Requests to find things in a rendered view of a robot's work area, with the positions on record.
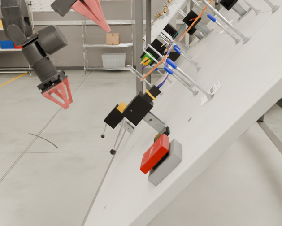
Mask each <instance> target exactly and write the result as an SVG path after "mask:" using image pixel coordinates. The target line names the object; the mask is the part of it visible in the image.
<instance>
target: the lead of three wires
mask: <svg viewBox="0 0 282 226"><path fill-rule="evenodd" d="M162 63H164V64H165V65H166V66H167V67H168V68H169V64H168V63H167V62H166V61H163V62H162ZM168 75H169V73H168V72H166V75H165V77H164V78H163V80H162V81H161V83H160V84H159V85H158V86H157V87H159V88H160V87H161V86H162V85H163V84H164V82H165V80H166V79H167V78H168Z"/></svg>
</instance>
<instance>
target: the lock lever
mask: <svg viewBox="0 0 282 226"><path fill-rule="evenodd" d="M125 121H126V118H125V117H124V119H123V122H122V125H121V128H120V131H119V133H118V136H117V139H116V142H115V145H114V147H113V150H116V146H117V143H118V141H119V138H120V135H121V132H122V129H123V126H124V124H125Z"/></svg>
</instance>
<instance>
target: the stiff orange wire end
mask: <svg viewBox="0 0 282 226"><path fill-rule="evenodd" d="M167 56H168V55H165V57H164V58H163V59H162V60H161V61H160V62H159V63H158V64H156V65H155V66H154V67H153V68H152V69H151V70H150V71H149V72H148V73H147V74H146V75H145V76H144V77H143V78H141V80H140V81H143V80H144V79H145V78H146V77H147V76H148V75H149V74H150V73H151V72H152V71H153V70H154V69H155V68H156V67H157V66H159V65H160V64H161V63H162V62H163V61H164V60H165V59H166V58H167Z"/></svg>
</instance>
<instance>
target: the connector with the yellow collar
mask: <svg viewBox="0 0 282 226"><path fill-rule="evenodd" d="M148 92H149V93H150V94H151V95H152V96H153V97H154V98H156V97H157V96H158V95H159V94H160V93H161V91H160V90H159V87H156V86H155V85H154V84H153V85H152V86H151V87H150V88H149V89H148ZM142 97H143V98H144V99H145V100H147V101H148V102H149V103H151V102H152V101H153V98H152V97H151V96H150V95H149V94H148V93H147V92H145V93H144V94H143V95H142Z"/></svg>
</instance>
